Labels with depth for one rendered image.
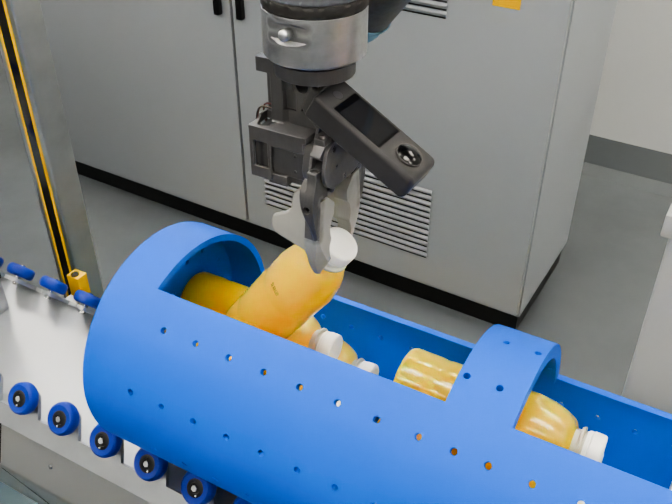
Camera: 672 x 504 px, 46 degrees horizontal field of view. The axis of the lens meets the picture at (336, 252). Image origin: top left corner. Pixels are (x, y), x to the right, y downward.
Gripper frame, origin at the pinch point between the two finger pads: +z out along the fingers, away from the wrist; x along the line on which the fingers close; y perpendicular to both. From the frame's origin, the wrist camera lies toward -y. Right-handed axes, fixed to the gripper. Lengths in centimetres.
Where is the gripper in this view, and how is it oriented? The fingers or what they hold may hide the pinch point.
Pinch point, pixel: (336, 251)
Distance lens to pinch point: 79.1
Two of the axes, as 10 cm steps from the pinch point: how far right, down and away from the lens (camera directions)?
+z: 0.0, 8.2, 5.8
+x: -4.9, 5.0, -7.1
